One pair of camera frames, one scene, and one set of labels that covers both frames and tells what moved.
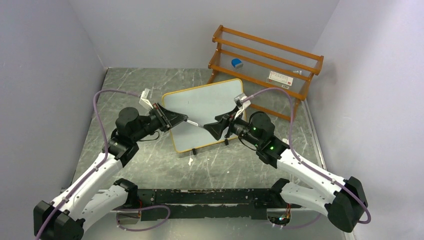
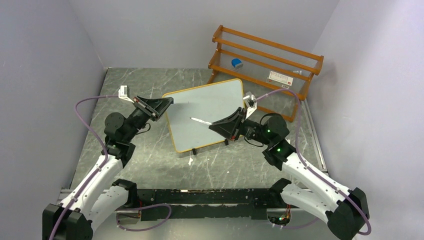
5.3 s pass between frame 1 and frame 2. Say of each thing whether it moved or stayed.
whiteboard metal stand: stayed
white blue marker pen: moved
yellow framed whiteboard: stayed
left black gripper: moved
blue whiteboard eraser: stayed
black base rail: stayed
